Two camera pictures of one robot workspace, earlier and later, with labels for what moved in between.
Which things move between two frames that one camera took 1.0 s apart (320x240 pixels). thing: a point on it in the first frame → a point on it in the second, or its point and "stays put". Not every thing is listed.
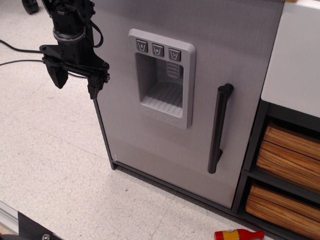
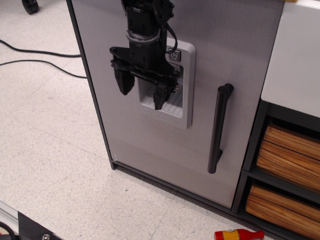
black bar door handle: [224, 93] stays put
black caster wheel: [31, 6] stays put
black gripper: [78, 56] → [147, 60]
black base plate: [28, 228] stays put
